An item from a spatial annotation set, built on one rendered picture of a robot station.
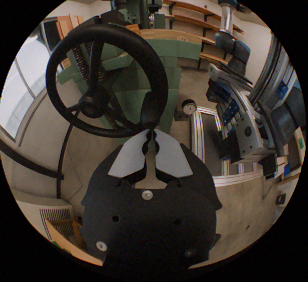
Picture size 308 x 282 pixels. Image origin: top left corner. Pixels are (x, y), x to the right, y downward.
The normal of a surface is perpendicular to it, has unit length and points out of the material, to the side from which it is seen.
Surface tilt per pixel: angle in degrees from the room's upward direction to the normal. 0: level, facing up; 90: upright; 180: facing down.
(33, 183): 90
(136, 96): 90
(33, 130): 90
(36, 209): 90
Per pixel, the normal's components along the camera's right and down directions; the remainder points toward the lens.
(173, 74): 0.00, 0.85
